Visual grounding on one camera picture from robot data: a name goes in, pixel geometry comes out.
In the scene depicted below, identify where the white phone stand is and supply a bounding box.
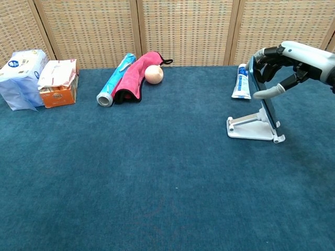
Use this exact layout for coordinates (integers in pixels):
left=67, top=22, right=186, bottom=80
left=226, top=101, right=286, bottom=144

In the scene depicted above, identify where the woven folding screen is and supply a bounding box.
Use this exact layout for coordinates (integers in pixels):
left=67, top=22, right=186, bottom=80
left=0, top=0, right=335, bottom=70

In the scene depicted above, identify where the blue cling film roll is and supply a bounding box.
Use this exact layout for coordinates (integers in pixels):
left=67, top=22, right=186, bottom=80
left=96, top=53, right=137, bottom=107

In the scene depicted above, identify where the black smartphone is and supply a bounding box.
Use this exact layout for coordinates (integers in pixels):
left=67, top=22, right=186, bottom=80
left=244, top=55, right=281, bottom=130

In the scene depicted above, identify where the pink cloth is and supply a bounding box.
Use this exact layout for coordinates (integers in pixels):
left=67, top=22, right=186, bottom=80
left=114, top=51, right=174, bottom=105

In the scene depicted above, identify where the white blue toothpaste tube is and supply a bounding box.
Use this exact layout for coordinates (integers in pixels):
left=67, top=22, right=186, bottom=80
left=231, top=63, right=252, bottom=100

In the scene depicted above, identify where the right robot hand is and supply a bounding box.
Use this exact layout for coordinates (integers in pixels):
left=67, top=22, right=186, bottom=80
left=251, top=41, right=335, bottom=99

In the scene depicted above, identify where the orange tissue box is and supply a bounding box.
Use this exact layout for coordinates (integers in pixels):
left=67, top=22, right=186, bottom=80
left=37, top=59, right=80, bottom=109

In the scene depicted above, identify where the blue table mat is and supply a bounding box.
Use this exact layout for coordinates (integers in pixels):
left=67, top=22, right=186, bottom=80
left=0, top=65, right=335, bottom=251

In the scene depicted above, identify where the white blue tissue pack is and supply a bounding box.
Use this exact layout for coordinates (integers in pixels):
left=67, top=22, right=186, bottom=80
left=0, top=49, right=50, bottom=112

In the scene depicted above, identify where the peach coloured ball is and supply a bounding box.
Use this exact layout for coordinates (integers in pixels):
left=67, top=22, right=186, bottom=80
left=144, top=64, right=164, bottom=85

